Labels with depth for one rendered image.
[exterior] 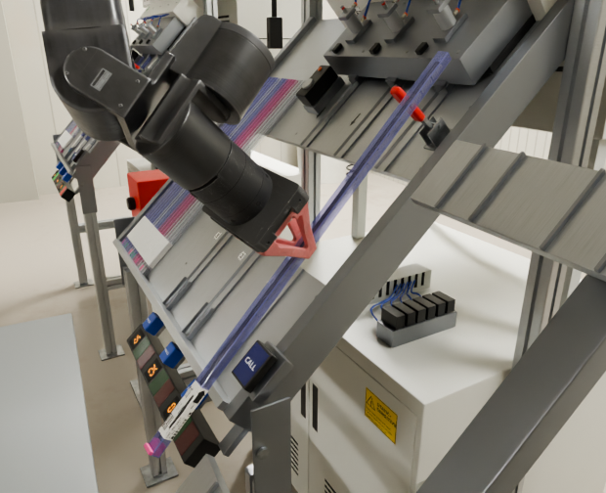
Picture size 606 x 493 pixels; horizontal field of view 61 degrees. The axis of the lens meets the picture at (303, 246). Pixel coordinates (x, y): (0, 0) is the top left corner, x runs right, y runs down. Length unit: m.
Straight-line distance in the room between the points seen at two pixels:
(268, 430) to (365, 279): 0.22
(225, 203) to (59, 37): 0.17
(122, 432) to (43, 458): 0.97
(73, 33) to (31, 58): 4.22
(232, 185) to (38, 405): 0.63
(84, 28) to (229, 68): 0.11
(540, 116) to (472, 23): 0.28
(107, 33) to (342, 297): 0.40
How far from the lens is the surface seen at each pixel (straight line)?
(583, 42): 0.84
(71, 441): 0.87
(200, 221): 1.02
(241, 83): 0.42
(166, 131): 0.40
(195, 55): 0.44
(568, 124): 0.84
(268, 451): 0.65
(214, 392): 0.68
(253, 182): 0.44
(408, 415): 0.90
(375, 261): 0.66
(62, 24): 0.44
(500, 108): 0.75
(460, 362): 0.97
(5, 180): 4.63
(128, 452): 1.75
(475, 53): 0.76
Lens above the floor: 1.14
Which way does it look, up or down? 21 degrees down
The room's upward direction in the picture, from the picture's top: straight up
